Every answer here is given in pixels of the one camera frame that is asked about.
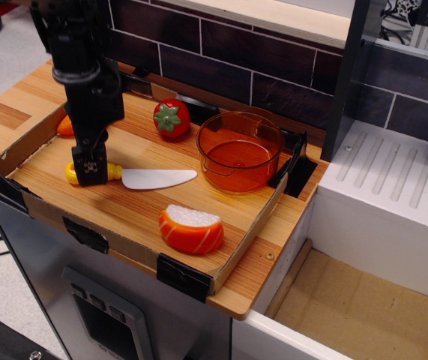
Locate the white toy sink unit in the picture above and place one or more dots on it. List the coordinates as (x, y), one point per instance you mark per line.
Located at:
(353, 282)

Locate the red toy tomato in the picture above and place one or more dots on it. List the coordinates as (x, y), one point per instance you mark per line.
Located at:
(171, 118)

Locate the yellow handled white toy knife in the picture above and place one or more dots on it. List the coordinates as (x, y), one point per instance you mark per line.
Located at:
(136, 179)

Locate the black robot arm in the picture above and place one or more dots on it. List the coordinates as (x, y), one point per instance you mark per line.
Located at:
(75, 34)

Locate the orange toy carrot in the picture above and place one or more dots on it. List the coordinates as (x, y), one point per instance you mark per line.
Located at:
(65, 127)

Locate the toy salmon sushi piece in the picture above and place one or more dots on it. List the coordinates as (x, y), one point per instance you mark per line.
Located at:
(191, 231)

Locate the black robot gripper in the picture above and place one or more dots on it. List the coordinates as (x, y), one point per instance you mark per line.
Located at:
(94, 101)

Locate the orange transparent plastic pot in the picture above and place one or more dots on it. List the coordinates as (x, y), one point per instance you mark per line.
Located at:
(239, 151)

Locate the grey toy oven front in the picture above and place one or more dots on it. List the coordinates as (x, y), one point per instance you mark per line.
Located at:
(116, 326)

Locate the dark grey shelf post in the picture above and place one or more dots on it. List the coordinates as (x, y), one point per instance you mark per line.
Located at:
(363, 32)

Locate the cardboard fence with black tape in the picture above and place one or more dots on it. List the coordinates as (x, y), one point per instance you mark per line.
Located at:
(33, 185)

